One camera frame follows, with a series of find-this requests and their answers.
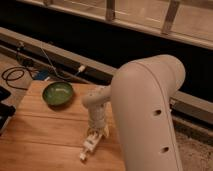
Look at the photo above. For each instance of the green ceramic bowl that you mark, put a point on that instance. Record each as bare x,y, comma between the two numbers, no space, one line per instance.
57,93

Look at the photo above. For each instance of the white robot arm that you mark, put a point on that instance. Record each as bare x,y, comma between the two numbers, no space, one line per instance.
140,94

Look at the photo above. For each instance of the black power adapter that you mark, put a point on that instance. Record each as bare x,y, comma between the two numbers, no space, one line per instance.
27,62

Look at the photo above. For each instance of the blue object by cables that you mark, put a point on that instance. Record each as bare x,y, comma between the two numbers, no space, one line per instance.
41,75

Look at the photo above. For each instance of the white bottle with label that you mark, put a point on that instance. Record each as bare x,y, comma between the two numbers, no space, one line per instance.
90,144

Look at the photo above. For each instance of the black device at left edge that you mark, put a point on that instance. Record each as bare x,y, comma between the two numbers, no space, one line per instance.
6,112

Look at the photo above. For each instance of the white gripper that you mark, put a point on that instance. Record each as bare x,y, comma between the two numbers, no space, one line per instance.
97,120

